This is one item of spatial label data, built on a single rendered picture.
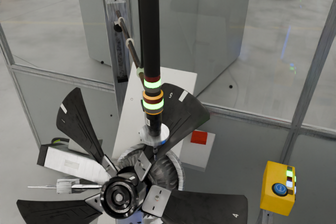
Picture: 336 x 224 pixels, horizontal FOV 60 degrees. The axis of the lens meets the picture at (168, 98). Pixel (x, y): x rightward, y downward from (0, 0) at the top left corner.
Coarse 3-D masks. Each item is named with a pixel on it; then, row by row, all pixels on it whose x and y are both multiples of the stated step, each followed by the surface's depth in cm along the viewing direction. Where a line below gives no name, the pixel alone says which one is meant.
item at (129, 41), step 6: (138, 0) 58; (138, 6) 59; (138, 12) 60; (120, 18) 98; (126, 30) 91; (126, 36) 88; (126, 42) 86; (132, 42) 86; (132, 48) 81; (138, 60) 75; (138, 66) 73; (138, 72) 74
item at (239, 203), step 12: (180, 192) 87; (192, 192) 88; (168, 204) 84; (180, 204) 84; (192, 204) 84; (204, 204) 84; (216, 204) 84; (228, 204) 84; (240, 204) 84; (168, 216) 81; (180, 216) 82; (192, 216) 82; (204, 216) 82; (216, 216) 82; (228, 216) 82; (240, 216) 82
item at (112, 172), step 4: (104, 156) 87; (104, 160) 89; (108, 160) 87; (104, 164) 92; (108, 164) 88; (104, 168) 94; (112, 168) 87; (108, 172) 93; (112, 172) 89; (116, 172) 86; (112, 176) 91
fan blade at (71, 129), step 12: (72, 96) 90; (60, 108) 95; (72, 108) 91; (84, 108) 87; (60, 120) 98; (72, 120) 92; (84, 120) 88; (72, 132) 96; (84, 132) 90; (84, 144) 94; (96, 144) 87; (96, 156) 92
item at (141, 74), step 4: (116, 12) 106; (120, 24) 98; (124, 32) 92; (124, 36) 91; (128, 44) 86; (132, 56) 80; (136, 64) 77; (136, 68) 76; (140, 72) 73; (140, 76) 72; (144, 88) 68
